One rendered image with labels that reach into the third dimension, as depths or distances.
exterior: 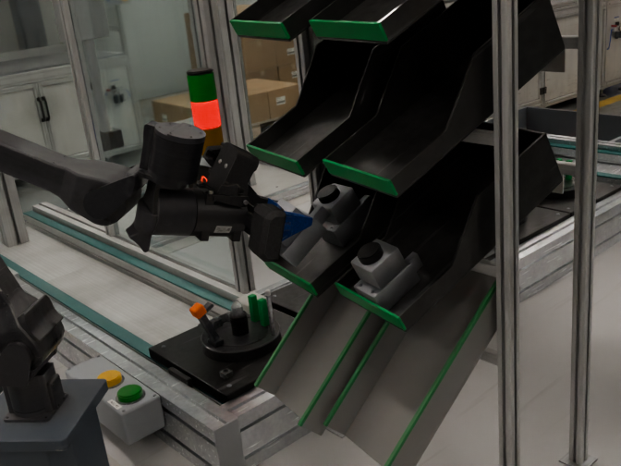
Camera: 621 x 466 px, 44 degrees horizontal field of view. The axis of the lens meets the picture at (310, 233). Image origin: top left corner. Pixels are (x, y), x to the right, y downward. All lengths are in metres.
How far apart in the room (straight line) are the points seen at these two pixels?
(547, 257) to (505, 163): 0.88
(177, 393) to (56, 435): 0.29
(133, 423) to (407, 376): 0.46
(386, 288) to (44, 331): 0.44
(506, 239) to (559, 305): 0.79
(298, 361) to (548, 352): 0.54
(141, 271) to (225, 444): 0.73
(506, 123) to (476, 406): 0.62
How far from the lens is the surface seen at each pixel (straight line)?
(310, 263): 1.03
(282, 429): 1.25
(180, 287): 1.68
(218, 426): 1.17
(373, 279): 0.88
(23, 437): 1.07
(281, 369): 1.14
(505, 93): 0.85
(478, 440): 1.26
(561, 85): 7.34
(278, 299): 1.49
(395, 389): 1.03
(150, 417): 1.28
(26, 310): 1.03
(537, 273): 1.71
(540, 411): 1.33
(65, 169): 0.92
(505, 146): 0.86
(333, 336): 1.12
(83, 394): 1.12
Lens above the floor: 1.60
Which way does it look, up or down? 20 degrees down
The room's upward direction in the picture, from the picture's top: 6 degrees counter-clockwise
